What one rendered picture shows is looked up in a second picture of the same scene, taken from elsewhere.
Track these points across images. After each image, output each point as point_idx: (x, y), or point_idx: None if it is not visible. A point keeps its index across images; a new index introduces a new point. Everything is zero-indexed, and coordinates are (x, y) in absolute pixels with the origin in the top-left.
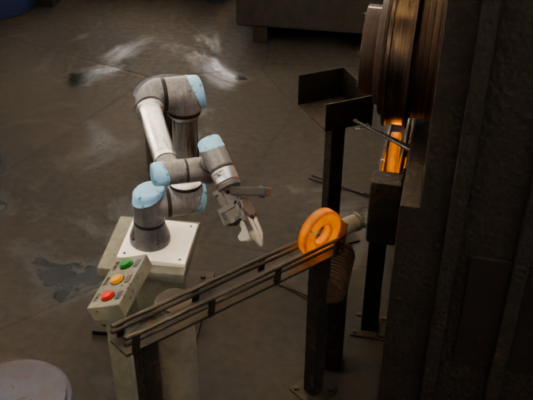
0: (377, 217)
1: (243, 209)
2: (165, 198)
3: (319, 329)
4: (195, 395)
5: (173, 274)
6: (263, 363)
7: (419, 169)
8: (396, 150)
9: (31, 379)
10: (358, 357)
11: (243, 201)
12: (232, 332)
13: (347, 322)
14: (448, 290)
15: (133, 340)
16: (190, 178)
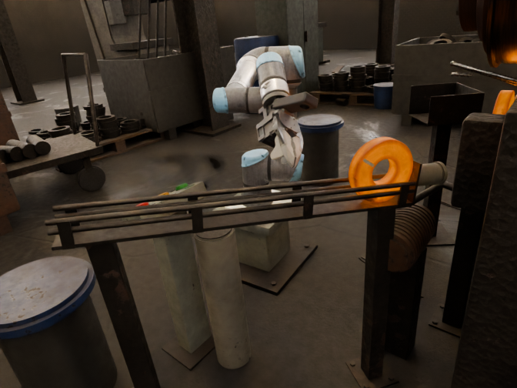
0: (469, 172)
1: (278, 120)
2: (265, 161)
3: (376, 301)
4: (238, 339)
5: (261, 226)
6: (329, 329)
7: None
8: (505, 104)
9: (61, 274)
10: (433, 350)
11: (281, 113)
12: (312, 293)
13: (428, 312)
14: None
15: (58, 227)
16: (249, 105)
